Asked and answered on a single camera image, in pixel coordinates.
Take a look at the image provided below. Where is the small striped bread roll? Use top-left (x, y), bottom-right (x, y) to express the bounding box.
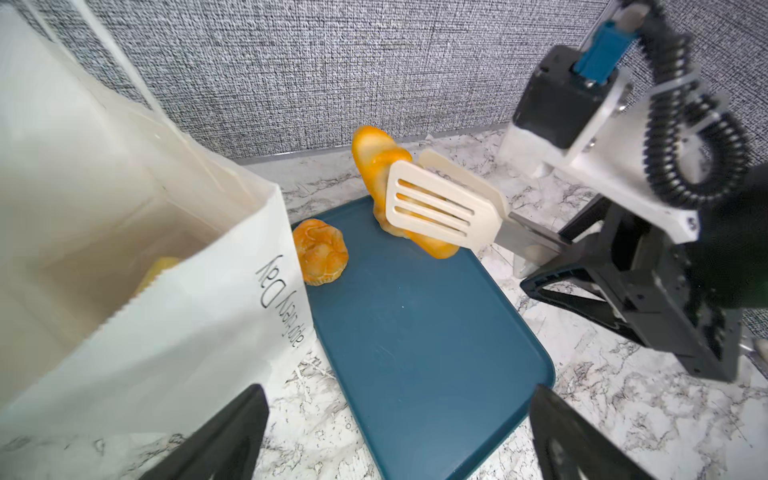
top-left (351, 125), bottom-right (459, 259)

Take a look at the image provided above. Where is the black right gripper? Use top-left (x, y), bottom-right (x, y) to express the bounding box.
top-left (520, 195), bottom-right (742, 382)

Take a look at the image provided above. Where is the white paper bag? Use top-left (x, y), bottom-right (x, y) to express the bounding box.
top-left (1, 1), bottom-right (316, 436)

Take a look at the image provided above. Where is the round golden bun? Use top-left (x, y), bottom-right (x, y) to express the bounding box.
top-left (293, 219), bottom-right (349, 286)

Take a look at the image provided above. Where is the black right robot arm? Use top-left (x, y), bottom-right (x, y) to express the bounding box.
top-left (521, 165), bottom-right (767, 382)

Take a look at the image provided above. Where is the black corrugated cable conduit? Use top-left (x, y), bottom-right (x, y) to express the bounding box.
top-left (623, 0), bottom-right (751, 211)

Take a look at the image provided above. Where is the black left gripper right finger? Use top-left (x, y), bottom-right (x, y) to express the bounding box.
top-left (529, 384), bottom-right (652, 480)

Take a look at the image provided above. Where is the teal serving tray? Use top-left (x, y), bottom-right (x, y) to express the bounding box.
top-left (308, 197), bottom-right (555, 479)

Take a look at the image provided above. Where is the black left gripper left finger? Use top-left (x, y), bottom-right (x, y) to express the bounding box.
top-left (141, 384), bottom-right (269, 480)

